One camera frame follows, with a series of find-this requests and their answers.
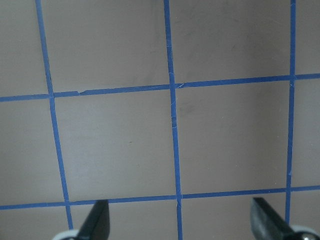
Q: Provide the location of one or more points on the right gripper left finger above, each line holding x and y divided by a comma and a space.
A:
97, 224

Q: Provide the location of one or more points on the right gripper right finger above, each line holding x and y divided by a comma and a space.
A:
267, 224

